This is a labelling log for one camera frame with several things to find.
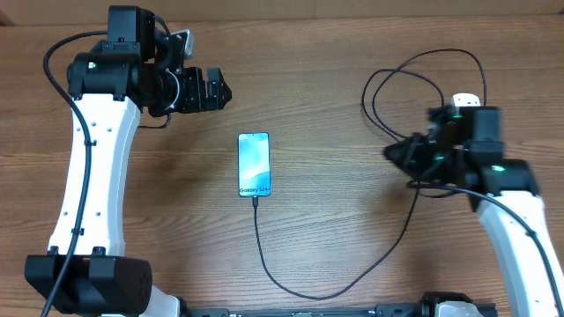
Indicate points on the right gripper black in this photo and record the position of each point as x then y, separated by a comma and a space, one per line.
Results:
412, 150

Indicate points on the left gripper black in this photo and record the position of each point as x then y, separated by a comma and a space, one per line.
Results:
196, 100

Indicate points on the Samsung Galaxy smartphone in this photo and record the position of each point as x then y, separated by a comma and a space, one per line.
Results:
254, 164

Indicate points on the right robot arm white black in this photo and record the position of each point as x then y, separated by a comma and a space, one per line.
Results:
506, 197

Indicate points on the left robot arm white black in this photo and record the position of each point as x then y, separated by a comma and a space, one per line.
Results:
136, 67

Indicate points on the white power strip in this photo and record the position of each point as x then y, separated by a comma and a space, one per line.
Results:
464, 99

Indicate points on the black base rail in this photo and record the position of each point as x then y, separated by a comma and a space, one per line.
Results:
381, 310

